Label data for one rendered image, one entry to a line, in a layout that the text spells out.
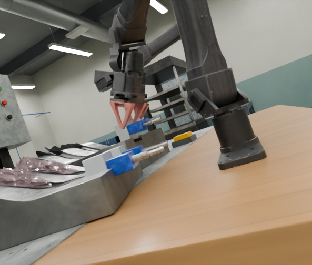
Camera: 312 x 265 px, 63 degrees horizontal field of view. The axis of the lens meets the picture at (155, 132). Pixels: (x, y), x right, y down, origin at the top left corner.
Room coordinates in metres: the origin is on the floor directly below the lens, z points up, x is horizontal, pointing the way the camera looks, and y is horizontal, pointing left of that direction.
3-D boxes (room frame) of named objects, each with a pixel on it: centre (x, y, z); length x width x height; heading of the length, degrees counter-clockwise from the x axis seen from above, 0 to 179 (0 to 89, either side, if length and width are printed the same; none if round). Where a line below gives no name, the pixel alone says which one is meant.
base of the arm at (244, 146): (0.47, -0.13, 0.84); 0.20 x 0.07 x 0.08; 161
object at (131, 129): (0.71, 0.03, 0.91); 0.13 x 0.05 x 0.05; 66
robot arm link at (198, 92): (0.47, -0.13, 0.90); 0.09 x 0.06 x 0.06; 118
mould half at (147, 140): (0.87, 0.26, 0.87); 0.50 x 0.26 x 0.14; 66
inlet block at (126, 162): (0.43, 0.06, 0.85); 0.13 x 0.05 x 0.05; 83
